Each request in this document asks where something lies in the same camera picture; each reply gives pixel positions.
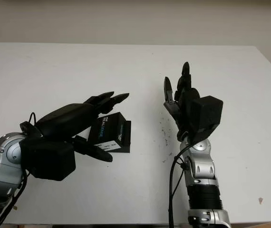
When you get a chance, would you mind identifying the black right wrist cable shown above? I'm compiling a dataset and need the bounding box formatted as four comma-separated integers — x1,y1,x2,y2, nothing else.
168,143,193,228

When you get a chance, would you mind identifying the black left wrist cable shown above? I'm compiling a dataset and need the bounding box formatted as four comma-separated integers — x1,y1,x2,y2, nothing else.
0,112,38,228

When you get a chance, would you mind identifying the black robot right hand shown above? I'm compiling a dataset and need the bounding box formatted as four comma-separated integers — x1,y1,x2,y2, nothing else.
164,62,201,143

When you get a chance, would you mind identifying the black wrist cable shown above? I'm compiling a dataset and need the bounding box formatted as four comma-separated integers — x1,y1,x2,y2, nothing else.
168,143,193,228
0,112,38,228

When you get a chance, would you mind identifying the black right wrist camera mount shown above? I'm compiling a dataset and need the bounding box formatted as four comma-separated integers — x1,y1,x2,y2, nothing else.
191,95,223,144

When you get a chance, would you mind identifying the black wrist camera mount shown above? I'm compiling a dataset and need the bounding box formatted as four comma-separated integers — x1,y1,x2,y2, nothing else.
19,139,76,182
191,95,223,144

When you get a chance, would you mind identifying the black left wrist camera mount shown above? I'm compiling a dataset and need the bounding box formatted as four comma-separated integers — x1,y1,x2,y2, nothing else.
19,139,76,182

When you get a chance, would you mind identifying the black camera box base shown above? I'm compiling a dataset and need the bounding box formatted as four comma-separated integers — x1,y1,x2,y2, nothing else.
120,120,132,154

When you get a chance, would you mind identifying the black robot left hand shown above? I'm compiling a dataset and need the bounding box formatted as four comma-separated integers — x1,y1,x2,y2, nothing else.
20,91,130,163

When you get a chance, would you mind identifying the black RealSense box lid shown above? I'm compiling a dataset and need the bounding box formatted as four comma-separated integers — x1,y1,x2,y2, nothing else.
87,112,126,152

